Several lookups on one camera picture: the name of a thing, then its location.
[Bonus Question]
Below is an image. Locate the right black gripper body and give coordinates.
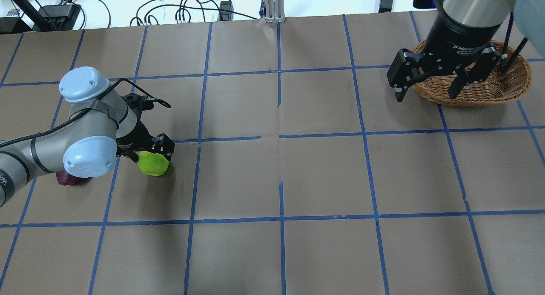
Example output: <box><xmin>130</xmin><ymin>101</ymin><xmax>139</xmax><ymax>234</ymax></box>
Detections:
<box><xmin>420</xmin><ymin>12</ymin><xmax>500</xmax><ymax>70</ymax></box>

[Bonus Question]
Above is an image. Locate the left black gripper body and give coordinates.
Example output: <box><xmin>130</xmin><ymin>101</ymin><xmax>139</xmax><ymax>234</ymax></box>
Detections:
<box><xmin>115</xmin><ymin>112</ymin><xmax>154</xmax><ymax>159</ymax></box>

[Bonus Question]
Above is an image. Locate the green apple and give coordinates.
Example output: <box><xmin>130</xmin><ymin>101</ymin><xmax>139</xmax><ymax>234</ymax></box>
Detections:
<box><xmin>138</xmin><ymin>151</ymin><xmax>169</xmax><ymax>176</ymax></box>

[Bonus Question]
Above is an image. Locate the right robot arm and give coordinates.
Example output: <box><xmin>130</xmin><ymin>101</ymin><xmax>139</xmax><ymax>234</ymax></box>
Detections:
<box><xmin>387</xmin><ymin>0</ymin><xmax>545</xmax><ymax>102</ymax></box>

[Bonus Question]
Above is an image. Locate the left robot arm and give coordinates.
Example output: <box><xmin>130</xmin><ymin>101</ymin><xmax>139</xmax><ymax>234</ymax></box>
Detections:
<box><xmin>0</xmin><ymin>66</ymin><xmax>175</xmax><ymax>205</ymax></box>

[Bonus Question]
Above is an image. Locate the wicker basket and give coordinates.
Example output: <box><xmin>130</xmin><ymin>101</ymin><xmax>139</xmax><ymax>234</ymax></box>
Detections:
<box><xmin>412</xmin><ymin>40</ymin><xmax>533</xmax><ymax>107</ymax></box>

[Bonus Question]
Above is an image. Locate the dark red apple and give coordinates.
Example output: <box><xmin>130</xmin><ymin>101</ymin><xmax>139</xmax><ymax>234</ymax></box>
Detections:
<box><xmin>56</xmin><ymin>171</ymin><xmax>88</xmax><ymax>186</ymax></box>

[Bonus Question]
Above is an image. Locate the aluminium frame post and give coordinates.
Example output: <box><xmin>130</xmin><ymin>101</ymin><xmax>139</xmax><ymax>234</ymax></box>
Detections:
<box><xmin>260</xmin><ymin>0</ymin><xmax>285</xmax><ymax>23</ymax></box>

